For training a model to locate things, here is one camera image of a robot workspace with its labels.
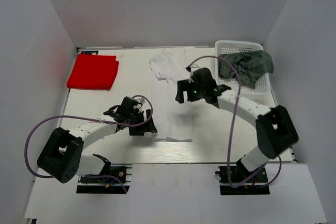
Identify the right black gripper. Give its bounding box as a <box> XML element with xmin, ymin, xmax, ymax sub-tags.
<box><xmin>176</xmin><ymin>79</ymin><xmax>206</xmax><ymax>104</ymax></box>

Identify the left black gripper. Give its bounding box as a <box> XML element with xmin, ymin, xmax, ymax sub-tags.
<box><xmin>127</xmin><ymin>109</ymin><xmax>158</xmax><ymax>136</ymax></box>

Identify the white t shirt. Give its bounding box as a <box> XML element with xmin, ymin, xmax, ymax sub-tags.
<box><xmin>149</xmin><ymin>48</ymin><xmax>192</xmax><ymax>142</ymax></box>

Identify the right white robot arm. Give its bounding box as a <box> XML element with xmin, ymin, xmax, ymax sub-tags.
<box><xmin>175</xmin><ymin>68</ymin><xmax>299</xmax><ymax>182</ymax></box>

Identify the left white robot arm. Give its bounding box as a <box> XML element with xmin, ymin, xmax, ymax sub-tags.
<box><xmin>37</xmin><ymin>95</ymin><xmax>158</xmax><ymax>184</ymax></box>

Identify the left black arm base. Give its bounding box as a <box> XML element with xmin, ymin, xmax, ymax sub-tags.
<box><xmin>76</xmin><ymin>164</ymin><xmax>133</xmax><ymax>195</ymax></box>

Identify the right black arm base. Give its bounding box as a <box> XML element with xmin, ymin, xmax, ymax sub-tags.
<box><xmin>214</xmin><ymin>163</ymin><xmax>271</xmax><ymax>196</ymax></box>

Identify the grey t shirt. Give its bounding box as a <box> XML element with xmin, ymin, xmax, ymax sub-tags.
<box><xmin>218</xmin><ymin>50</ymin><xmax>274</xmax><ymax>89</ymax></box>

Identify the white plastic basket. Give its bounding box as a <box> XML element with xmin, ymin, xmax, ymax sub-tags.
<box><xmin>214</xmin><ymin>40</ymin><xmax>271</xmax><ymax>103</ymax></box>

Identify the folded red t shirt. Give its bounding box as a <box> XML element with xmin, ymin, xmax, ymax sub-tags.
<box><xmin>67</xmin><ymin>54</ymin><xmax>119</xmax><ymax>90</ymax></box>

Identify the blue label sticker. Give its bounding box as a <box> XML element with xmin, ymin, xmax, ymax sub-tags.
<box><xmin>80</xmin><ymin>50</ymin><xmax>99</xmax><ymax>55</ymax></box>

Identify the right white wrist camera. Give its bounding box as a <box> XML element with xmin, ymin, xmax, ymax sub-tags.
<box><xmin>186</xmin><ymin>66</ymin><xmax>198</xmax><ymax>83</ymax></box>

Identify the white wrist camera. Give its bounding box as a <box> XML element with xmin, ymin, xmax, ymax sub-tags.
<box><xmin>186</xmin><ymin>66</ymin><xmax>198</xmax><ymax>83</ymax></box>
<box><xmin>136</xmin><ymin>97</ymin><xmax>146</xmax><ymax>105</ymax></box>

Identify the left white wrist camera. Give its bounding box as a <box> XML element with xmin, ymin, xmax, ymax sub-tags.
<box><xmin>136</xmin><ymin>97</ymin><xmax>146</xmax><ymax>105</ymax></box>

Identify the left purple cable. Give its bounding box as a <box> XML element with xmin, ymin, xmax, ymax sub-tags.
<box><xmin>24</xmin><ymin>94</ymin><xmax>154</xmax><ymax>193</ymax></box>

